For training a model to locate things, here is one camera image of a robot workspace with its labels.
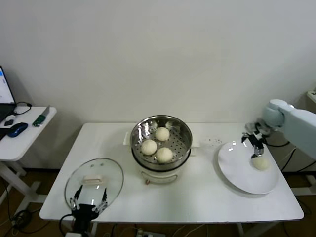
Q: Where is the black floor cable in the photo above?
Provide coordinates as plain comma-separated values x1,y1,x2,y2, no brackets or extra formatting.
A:
0,177,50,235

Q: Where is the blue computer mouse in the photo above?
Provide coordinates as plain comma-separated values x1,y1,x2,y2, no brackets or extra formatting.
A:
6,122,29,137

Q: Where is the black looped desk cable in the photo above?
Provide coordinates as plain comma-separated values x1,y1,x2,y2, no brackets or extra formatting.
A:
13,101,33,116

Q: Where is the white wall cable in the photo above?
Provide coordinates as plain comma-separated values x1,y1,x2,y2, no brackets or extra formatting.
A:
278,147,297,166

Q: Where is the glass lid with beige handle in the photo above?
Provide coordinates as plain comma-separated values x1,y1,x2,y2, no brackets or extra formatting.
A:
64,158,124,213

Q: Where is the black wall cable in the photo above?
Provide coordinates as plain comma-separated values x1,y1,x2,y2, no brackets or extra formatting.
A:
281,145,316,173

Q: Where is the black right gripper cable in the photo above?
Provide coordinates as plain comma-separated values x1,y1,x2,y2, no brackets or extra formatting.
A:
264,139,291,148

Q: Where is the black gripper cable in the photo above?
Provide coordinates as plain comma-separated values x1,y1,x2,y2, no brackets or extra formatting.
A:
58,213,75,236
264,139,291,148

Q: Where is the white steamed baozi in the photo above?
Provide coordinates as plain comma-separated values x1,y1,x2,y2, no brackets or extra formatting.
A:
155,147,174,163
155,127,170,142
251,157,270,171
141,140,158,156

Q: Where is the black laptop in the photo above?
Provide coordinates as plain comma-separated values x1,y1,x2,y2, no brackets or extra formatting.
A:
0,65,17,124

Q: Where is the white round plate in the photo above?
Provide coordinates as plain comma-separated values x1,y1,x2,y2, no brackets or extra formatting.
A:
217,141,281,195

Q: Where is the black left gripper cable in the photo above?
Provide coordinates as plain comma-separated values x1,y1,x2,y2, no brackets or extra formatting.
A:
58,213,75,236

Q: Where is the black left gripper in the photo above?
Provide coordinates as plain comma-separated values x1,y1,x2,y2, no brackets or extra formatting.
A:
69,185,109,233

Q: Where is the white electric cooker base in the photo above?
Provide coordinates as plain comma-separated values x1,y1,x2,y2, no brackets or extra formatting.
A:
132,147,198,185

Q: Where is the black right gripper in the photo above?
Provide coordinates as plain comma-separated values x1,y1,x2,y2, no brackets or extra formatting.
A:
240,122,273,159

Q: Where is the white power strip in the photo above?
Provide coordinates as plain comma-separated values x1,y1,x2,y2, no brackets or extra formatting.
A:
134,228,160,237

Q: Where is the green handled tool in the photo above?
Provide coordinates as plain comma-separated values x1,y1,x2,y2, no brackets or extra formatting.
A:
32,105,51,127

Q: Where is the stainless steel steamer basket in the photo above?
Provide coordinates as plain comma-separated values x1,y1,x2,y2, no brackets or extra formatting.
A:
123,115,200,171

